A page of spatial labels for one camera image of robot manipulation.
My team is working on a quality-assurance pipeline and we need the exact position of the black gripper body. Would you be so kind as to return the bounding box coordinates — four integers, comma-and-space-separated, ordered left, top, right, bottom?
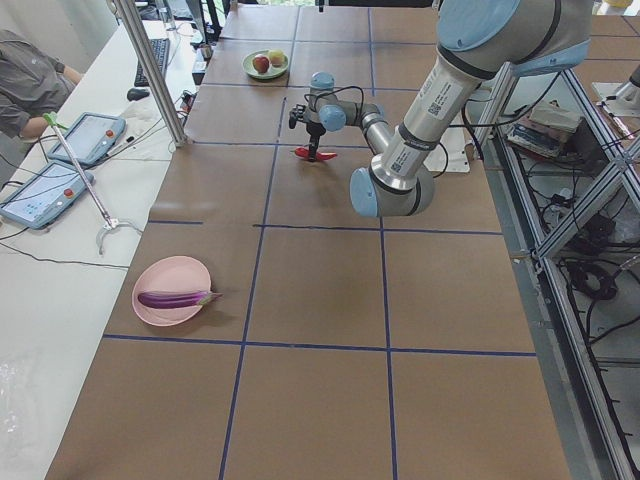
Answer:
288, 104, 327, 148

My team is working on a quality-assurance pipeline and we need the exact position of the red chili pepper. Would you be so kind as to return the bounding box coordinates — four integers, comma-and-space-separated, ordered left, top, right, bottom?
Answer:
293, 147, 338, 162

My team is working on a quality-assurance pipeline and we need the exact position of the green pink peach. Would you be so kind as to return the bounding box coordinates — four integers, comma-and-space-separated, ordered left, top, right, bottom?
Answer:
267, 49, 287, 68

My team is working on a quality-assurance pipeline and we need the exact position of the red yellow pomegranate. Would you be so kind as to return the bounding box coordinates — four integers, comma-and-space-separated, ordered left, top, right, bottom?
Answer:
252, 54, 270, 75

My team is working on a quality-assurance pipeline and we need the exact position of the purple eggplant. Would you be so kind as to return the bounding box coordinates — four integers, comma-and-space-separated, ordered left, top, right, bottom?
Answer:
137, 291, 222, 309

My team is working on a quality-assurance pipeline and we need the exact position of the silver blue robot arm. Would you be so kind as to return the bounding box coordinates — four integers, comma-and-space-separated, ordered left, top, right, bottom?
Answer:
289, 0, 591, 217

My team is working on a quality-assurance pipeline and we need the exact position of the light green plate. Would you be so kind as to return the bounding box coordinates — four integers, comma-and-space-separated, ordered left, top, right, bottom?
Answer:
242, 49, 289, 80

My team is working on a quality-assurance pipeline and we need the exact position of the black keyboard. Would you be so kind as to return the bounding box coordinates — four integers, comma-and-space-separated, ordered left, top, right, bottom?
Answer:
133, 37, 171, 87

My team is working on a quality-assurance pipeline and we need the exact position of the pink plate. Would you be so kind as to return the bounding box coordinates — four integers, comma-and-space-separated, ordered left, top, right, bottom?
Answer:
131, 256, 212, 327

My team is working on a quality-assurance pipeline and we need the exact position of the black computer mouse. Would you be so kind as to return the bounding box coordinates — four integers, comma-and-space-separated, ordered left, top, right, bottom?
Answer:
126, 87, 150, 101

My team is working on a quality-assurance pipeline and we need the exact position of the stack of books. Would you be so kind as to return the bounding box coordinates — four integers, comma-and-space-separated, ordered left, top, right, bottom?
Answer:
506, 101, 582, 158

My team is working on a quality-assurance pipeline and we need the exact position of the grabber stick tool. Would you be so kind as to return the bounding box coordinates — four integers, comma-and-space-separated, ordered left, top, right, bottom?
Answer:
44, 112, 143, 256

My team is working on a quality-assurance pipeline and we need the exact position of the teach pendant lower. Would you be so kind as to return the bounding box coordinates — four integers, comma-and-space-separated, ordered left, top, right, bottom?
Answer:
1, 161, 87, 230

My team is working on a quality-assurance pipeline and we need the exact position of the person in grey shirt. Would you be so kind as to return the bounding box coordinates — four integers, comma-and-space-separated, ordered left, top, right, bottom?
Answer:
1, 29, 83, 140

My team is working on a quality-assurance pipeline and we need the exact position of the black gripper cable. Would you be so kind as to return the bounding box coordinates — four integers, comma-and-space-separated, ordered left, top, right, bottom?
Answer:
314, 85, 366, 119

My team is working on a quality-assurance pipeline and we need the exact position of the aluminium frame post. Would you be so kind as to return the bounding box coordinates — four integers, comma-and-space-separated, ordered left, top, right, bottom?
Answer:
113, 0, 187, 148

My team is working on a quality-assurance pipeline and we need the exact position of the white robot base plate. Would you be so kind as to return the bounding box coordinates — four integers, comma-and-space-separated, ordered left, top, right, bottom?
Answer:
424, 128, 470, 174

